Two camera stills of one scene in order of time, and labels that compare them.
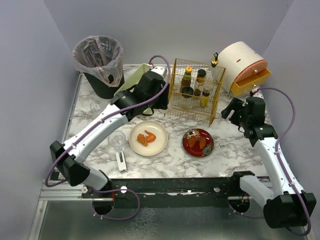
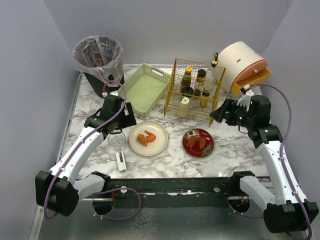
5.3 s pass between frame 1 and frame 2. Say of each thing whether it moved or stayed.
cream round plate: stayed
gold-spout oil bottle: stayed
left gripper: moved
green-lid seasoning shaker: moved
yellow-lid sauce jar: stayed
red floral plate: stayed
